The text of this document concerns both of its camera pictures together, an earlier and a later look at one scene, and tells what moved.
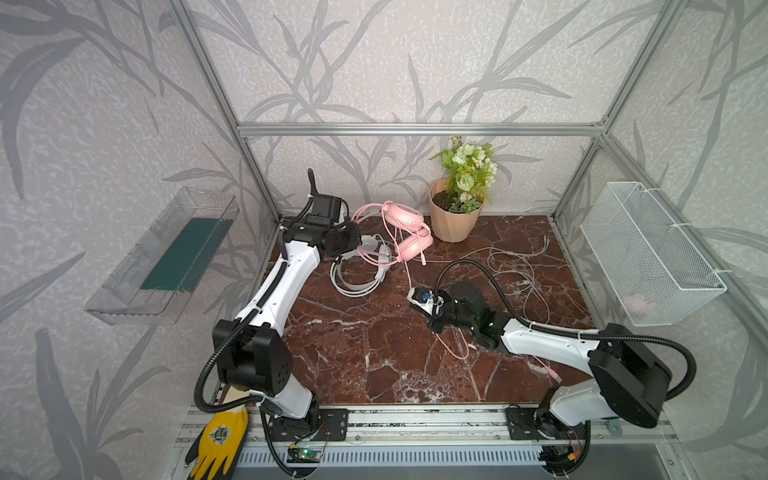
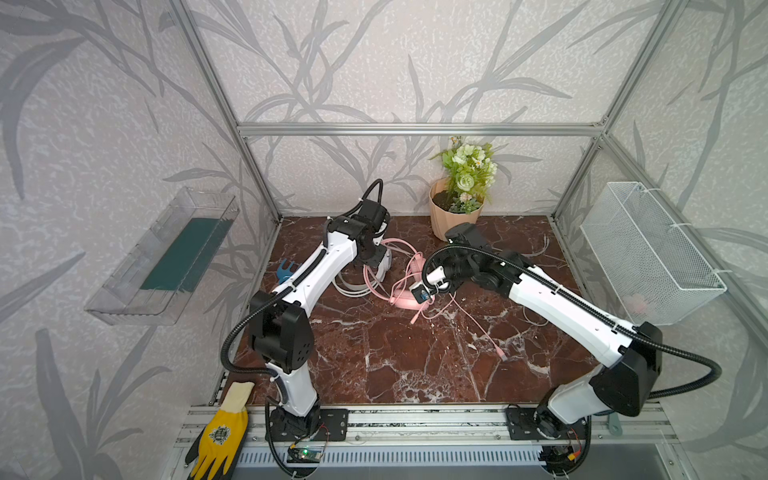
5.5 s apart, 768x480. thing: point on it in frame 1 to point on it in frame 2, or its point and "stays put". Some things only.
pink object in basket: (635, 303) stays put
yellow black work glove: (213, 453) stays put
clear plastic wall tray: (153, 280) stays put
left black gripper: (349, 240) to (372, 252)
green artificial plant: (470, 171) stays put
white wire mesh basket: (651, 265) stays put
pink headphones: (406, 230) to (403, 298)
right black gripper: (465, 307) to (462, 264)
